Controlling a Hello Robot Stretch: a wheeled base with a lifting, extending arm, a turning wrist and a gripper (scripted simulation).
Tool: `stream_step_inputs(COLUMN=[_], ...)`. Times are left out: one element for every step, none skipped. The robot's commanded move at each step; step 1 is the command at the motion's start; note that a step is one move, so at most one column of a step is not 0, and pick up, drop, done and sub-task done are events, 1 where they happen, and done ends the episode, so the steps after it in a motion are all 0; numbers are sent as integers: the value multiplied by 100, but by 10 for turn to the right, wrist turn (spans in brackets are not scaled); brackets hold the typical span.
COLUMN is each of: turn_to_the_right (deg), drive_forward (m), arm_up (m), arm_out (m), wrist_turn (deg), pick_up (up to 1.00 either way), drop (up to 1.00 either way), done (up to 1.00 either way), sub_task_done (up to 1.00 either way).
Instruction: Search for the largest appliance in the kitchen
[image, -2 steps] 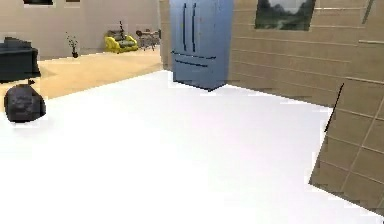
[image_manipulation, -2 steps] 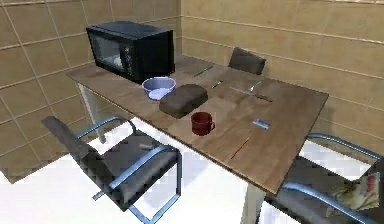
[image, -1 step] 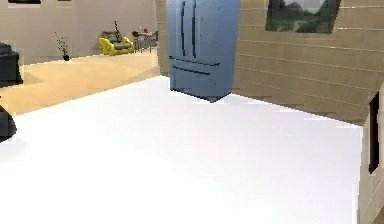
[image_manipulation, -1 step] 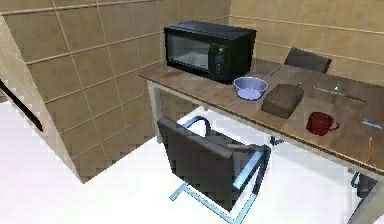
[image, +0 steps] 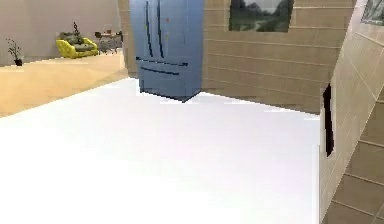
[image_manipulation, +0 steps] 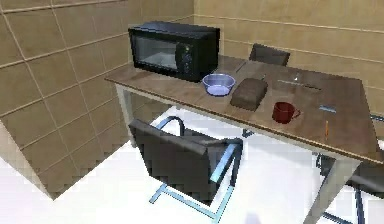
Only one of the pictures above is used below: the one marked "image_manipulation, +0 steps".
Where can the blue glass bowl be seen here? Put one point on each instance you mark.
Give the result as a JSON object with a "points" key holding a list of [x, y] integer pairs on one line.
{"points": [[218, 84]]}

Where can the brown bread loaf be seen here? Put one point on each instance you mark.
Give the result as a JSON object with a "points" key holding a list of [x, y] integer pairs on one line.
{"points": [[249, 93]]}

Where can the black microwave oven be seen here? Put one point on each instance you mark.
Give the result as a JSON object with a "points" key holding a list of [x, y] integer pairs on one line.
{"points": [[173, 50]]}

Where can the grey butter knife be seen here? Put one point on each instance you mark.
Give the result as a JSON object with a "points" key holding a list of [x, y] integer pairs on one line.
{"points": [[240, 66]]}

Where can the red mug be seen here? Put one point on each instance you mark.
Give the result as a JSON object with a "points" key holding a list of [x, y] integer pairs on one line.
{"points": [[283, 112]]}

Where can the brown wooden table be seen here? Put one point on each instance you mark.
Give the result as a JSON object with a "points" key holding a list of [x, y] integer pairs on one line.
{"points": [[300, 110]]}

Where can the silver spoon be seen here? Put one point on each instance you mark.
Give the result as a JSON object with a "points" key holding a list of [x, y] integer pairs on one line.
{"points": [[296, 78]]}

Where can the orange pencil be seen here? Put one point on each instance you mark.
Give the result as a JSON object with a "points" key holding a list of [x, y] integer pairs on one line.
{"points": [[327, 128]]}

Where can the black metal-frame chair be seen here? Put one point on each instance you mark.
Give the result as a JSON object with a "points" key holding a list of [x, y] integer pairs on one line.
{"points": [[366, 180], [269, 54], [180, 160]]}

